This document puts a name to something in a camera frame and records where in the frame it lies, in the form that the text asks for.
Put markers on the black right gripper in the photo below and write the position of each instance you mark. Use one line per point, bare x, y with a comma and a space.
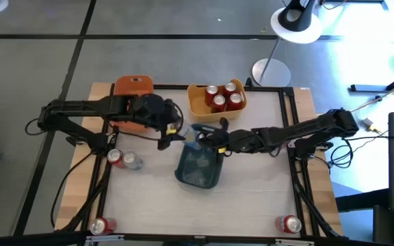
234, 141

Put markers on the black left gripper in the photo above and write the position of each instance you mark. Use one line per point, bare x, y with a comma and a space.
152, 109

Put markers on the white and blue soda can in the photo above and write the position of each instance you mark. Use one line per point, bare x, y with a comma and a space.
130, 159
187, 134

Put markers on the blue plastic bin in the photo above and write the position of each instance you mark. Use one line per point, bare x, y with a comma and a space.
200, 171

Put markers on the red soda can blue print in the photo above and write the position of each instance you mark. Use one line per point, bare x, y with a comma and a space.
98, 226
291, 223
114, 155

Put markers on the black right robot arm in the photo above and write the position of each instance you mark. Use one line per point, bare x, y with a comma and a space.
303, 131

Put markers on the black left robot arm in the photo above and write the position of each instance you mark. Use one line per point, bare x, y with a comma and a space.
87, 105

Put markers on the yellow plastic bin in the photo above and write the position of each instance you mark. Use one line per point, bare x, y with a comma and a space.
198, 109

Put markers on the orange plastic bin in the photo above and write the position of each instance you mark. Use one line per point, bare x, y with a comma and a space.
133, 85

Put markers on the black curved stand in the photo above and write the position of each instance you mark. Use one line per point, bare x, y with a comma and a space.
296, 20

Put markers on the grey and yellow connector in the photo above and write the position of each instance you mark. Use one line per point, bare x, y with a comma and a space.
368, 122

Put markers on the black floor bar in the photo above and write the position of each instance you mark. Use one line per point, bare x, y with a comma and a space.
361, 201

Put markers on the black desk foot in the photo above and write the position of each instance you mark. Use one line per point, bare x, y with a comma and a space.
371, 88

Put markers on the black crossbar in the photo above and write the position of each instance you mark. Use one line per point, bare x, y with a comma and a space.
46, 239

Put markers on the black laptop keyboard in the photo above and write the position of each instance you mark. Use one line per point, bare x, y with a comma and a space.
385, 225

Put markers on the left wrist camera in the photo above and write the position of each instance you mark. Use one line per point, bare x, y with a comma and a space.
165, 141

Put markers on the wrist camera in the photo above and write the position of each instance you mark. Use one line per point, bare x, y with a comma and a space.
165, 141
220, 158

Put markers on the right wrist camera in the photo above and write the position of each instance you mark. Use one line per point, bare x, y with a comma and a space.
220, 158

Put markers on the black aluminium table frame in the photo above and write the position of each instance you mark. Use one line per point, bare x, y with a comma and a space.
269, 88

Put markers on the silver bracket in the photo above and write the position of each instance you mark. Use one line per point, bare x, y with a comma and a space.
294, 242
104, 238

